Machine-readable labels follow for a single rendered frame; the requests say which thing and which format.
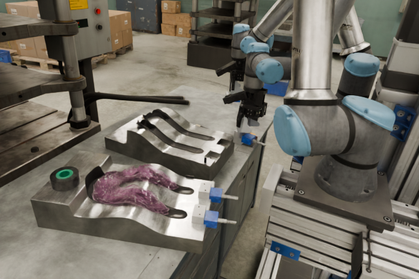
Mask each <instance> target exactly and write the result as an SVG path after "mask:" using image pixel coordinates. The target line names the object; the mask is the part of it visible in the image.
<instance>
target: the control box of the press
mask: <svg viewBox="0 0 419 279"><path fill-rule="evenodd" d="M37 3H38V7H39V14H40V17H41V19H50V20H55V19H56V18H55V11H54V4H53V0H37ZM69 6H70V14H71V18H72V19H73V20H75V21H76V22H77V23H78V27H79V33H78V34H77V35H75V36H74V39H75V47H76V51H77V60H78V64H79V72H80V75H83V76H84V77H85V79H86V84H87V86H86V87H85V88H84V89H83V90H82V93H83V94H85V93H89V92H95V87H94V77H93V71H92V63H91V60H92V58H93V57H99V56H100V55H102V54H104V53H107V52H111V51H112V41H111V34H110V21H109V14H108V1H107V0H69ZM44 38H45V42H46V48H47V54H48V58H50V59H54V60H57V61H58V63H59V71H60V74H63V75H65V73H64V71H63V66H62V62H63V57H62V51H61V46H60V40H59V36H57V35H45V36H44ZM85 114H86V115H89V116H90V119H91V120H92V121H95V122H97V123H99V116H98V110H97V101H95V102H93V103H91V104H90V105H89V106H88V107H87V109H86V110H85Z"/></svg>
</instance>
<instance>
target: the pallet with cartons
mask: <svg viewBox="0 0 419 279"><path fill-rule="evenodd" d="M108 14H109V21H110V34H111V41H112V51H111V52H107V58H108V59H116V54H117V55H124V54H126V52H125V51H126V50H131V51H132V50H133V36H132V28H131V27H132V25H131V13H130V12H126V11H113V10H108Z"/></svg>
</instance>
